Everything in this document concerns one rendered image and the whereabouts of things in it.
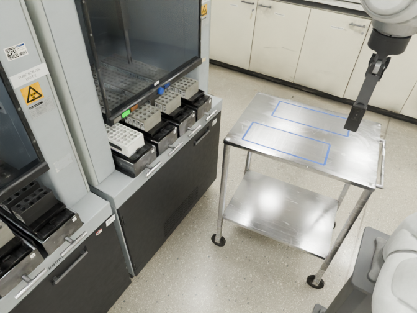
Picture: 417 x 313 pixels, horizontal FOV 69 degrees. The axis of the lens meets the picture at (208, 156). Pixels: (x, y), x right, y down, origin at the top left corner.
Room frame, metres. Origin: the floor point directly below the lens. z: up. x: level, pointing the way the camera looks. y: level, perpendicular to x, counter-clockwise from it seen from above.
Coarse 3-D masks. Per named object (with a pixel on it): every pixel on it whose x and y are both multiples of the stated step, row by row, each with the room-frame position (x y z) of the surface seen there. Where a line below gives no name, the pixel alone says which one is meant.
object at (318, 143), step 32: (256, 96) 1.35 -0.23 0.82; (256, 128) 1.08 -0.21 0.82; (288, 128) 1.09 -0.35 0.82; (320, 128) 1.10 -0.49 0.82; (224, 160) 0.99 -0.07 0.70; (288, 160) 0.88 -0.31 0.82; (320, 160) 0.89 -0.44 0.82; (352, 160) 0.89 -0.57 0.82; (384, 160) 0.94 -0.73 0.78; (224, 192) 0.98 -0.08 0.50; (256, 192) 1.18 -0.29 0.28; (288, 192) 1.19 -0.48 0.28; (256, 224) 0.96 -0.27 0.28; (288, 224) 0.97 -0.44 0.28; (320, 224) 0.97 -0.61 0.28; (352, 224) 0.75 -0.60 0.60; (320, 256) 0.79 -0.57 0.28; (320, 288) 0.74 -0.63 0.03
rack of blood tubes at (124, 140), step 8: (112, 128) 0.98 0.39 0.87; (120, 128) 0.98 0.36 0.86; (128, 128) 0.98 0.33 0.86; (112, 136) 0.93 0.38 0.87; (120, 136) 0.93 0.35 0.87; (128, 136) 0.93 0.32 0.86; (136, 136) 0.94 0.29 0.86; (112, 144) 0.94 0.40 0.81; (120, 144) 0.88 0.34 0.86; (128, 144) 0.88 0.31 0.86; (136, 144) 0.91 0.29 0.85; (144, 144) 0.95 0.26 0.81; (120, 152) 0.88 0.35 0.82; (128, 152) 0.87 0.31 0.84
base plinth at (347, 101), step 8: (216, 64) 3.40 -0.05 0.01; (224, 64) 3.35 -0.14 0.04; (240, 72) 3.24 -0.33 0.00; (248, 72) 3.20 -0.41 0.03; (256, 72) 3.15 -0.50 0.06; (272, 80) 3.05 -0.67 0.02; (280, 80) 3.01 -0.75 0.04; (296, 88) 2.92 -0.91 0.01; (304, 88) 2.88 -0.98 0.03; (328, 96) 2.75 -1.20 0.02; (336, 96) 2.71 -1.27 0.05; (368, 104) 2.57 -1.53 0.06; (376, 112) 2.52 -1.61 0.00; (384, 112) 2.49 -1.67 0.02; (392, 112) 2.46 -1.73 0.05; (408, 120) 2.38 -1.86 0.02; (416, 120) 2.35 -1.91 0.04
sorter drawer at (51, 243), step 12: (0, 216) 0.59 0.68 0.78; (60, 216) 0.57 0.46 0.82; (72, 216) 0.59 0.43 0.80; (24, 228) 0.53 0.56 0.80; (48, 228) 0.53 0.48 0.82; (60, 228) 0.54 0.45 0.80; (72, 228) 0.57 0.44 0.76; (36, 240) 0.50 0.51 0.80; (48, 240) 0.50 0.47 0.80; (60, 240) 0.52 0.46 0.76; (72, 240) 0.53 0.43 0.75; (48, 252) 0.48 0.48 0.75
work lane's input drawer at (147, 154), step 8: (112, 152) 0.90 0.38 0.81; (136, 152) 0.89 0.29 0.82; (144, 152) 0.90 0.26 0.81; (152, 152) 0.93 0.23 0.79; (120, 160) 0.86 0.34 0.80; (128, 160) 0.86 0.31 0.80; (136, 160) 0.85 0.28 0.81; (144, 160) 0.88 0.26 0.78; (152, 160) 0.92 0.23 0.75; (128, 168) 0.85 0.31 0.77; (136, 168) 0.84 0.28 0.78; (144, 168) 0.88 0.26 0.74; (152, 168) 0.87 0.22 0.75; (136, 176) 0.83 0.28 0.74
